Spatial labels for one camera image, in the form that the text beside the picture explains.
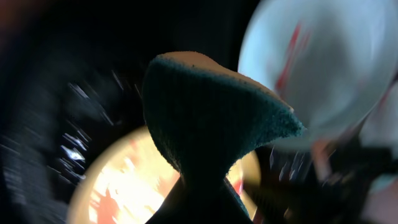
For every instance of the light blue plate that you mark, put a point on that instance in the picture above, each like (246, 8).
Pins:
(330, 60)

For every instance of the pale green plate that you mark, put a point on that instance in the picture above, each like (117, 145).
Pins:
(380, 129)

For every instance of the yellow plate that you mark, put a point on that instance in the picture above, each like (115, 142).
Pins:
(128, 183)

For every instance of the round black tray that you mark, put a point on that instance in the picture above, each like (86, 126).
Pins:
(71, 86)

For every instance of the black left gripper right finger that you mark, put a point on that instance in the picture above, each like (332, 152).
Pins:
(229, 207)

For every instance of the green yellow sponge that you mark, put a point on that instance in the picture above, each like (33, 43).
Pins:
(203, 117)

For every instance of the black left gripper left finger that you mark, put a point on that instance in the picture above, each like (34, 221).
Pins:
(174, 208)

